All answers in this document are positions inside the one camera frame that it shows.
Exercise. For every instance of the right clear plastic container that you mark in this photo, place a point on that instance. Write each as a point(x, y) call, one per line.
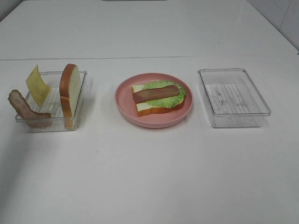
point(231, 98)

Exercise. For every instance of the wavy bacon strip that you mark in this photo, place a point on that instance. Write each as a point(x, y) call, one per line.
point(21, 106)

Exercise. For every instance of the left clear plastic container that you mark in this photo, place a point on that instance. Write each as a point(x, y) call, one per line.
point(52, 104)

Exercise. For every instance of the clear plastic container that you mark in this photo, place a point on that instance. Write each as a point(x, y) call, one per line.
point(231, 98)
point(52, 104)

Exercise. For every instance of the yellow cheese slice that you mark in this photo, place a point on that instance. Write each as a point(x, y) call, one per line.
point(38, 89)

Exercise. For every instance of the bread slice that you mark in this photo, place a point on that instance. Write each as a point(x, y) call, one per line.
point(145, 109)
point(69, 89)

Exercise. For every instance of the green lettuce leaf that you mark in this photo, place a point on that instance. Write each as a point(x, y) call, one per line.
point(169, 102)

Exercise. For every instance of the pink round plate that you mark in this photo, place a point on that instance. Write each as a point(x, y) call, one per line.
point(127, 108)

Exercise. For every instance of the red ham slice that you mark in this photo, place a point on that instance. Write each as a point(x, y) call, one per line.
point(155, 93)

